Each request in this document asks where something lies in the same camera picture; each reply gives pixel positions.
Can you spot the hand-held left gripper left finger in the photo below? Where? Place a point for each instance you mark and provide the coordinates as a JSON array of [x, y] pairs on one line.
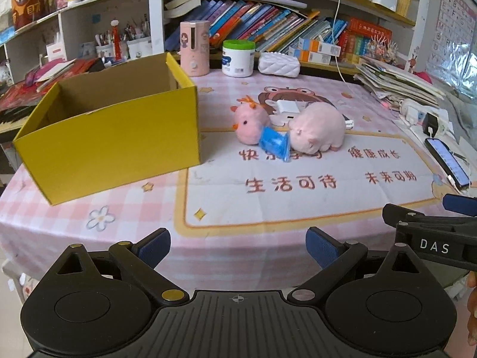
[[156, 245]]

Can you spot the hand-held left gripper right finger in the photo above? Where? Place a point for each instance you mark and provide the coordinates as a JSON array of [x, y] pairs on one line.
[[319, 248]]

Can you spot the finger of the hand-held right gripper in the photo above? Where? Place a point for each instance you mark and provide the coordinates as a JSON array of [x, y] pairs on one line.
[[462, 204], [395, 214]]

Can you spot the yellow cardboard box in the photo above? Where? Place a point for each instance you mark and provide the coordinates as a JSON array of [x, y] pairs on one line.
[[111, 149]]

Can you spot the blue plastic packet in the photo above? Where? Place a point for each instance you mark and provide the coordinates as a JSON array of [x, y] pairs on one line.
[[274, 141]]

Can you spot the pink pig plush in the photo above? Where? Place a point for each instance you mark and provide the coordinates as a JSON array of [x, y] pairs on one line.
[[316, 126]]

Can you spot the pink chick plush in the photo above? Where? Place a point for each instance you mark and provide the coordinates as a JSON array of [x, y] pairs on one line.
[[248, 123]]

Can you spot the person's right hand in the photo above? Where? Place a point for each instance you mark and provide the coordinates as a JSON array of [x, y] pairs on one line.
[[473, 309]]

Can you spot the smartphone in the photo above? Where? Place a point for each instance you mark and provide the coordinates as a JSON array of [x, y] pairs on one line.
[[447, 162]]

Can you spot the pink checked tablecloth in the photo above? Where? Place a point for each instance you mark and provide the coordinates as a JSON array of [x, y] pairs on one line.
[[231, 209]]

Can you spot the black charger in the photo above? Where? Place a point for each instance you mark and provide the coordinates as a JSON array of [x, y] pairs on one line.
[[431, 123]]

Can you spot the white power strip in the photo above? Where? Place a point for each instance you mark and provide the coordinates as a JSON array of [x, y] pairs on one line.
[[411, 110]]

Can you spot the stack of papers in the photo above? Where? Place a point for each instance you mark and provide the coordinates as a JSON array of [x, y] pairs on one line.
[[395, 80]]

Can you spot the white charger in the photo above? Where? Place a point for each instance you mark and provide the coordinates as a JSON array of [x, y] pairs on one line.
[[287, 106]]

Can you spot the white quilted pouch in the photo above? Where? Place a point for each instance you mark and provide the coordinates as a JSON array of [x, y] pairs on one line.
[[278, 64]]

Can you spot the black piano keyboard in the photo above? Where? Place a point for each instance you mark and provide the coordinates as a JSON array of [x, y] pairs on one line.
[[11, 119]]

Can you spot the pink dispenser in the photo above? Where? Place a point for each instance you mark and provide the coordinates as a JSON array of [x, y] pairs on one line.
[[194, 48]]

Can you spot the white jar green lid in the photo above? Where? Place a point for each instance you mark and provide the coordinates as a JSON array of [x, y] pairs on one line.
[[238, 61]]

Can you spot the magenta folder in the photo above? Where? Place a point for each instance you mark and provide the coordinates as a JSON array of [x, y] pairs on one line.
[[44, 76]]

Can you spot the red cloth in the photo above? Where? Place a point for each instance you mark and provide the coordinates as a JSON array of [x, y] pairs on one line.
[[15, 95]]

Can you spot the red tassel ornament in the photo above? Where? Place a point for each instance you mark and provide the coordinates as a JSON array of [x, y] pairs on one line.
[[117, 41]]

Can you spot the wooden bookshelf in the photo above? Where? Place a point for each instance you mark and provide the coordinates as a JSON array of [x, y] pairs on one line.
[[357, 2]]

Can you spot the white box red stripe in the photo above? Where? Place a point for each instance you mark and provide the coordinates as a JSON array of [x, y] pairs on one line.
[[56, 51]]

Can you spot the row of books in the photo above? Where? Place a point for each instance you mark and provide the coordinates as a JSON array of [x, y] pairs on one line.
[[268, 26]]

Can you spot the white shelf unit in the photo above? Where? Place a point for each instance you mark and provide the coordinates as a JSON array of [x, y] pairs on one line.
[[74, 26]]

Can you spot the thick lying books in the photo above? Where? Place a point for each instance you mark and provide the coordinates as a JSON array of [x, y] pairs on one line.
[[186, 2]]

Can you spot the orange printed box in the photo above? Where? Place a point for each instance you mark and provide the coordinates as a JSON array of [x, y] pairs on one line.
[[29, 0]]

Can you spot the alphabet wall poster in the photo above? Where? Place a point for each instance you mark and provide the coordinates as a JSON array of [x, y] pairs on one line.
[[452, 33]]

